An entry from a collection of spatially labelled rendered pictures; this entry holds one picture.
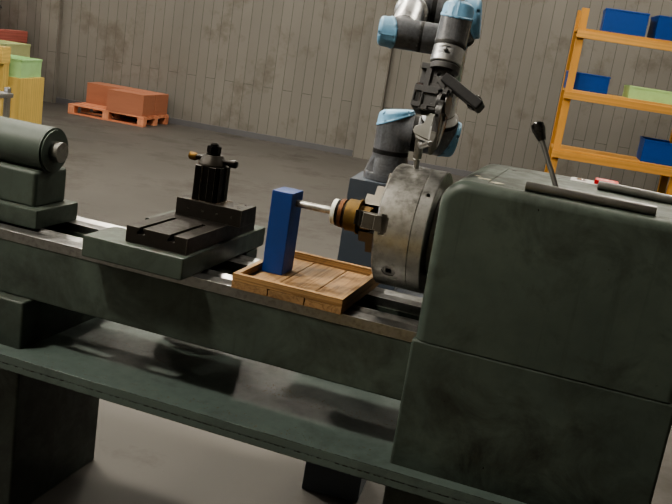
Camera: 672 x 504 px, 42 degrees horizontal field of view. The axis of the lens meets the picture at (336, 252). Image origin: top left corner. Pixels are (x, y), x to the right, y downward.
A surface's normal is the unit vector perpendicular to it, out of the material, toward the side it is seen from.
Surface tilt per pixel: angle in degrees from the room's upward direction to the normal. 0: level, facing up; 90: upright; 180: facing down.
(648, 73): 90
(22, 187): 90
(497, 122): 90
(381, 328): 90
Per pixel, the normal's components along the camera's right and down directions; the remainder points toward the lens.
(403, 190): -0.12, -0.55
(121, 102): -0.23, 0.20
